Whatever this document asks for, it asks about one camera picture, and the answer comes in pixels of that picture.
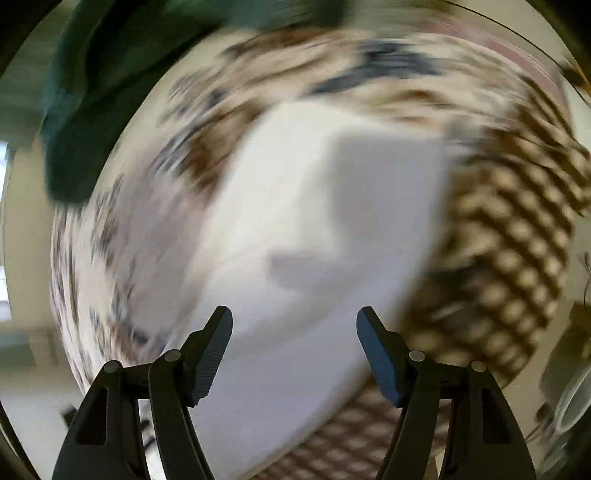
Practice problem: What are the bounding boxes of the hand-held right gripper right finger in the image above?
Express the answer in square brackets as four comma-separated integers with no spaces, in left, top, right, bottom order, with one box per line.
[356,306,537,480]

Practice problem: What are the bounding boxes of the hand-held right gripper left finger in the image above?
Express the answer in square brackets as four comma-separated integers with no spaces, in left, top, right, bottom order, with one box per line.
[52,305,234,480]

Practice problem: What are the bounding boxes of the white pants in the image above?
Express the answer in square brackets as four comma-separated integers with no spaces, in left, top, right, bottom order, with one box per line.
[124,99,458,480]

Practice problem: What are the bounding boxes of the patterned brown white blanket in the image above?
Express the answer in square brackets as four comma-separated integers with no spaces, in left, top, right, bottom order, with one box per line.
[50,28,591,480]

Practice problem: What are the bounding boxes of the dark green cloth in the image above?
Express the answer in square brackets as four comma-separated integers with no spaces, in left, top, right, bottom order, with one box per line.
[41,0,356,206]

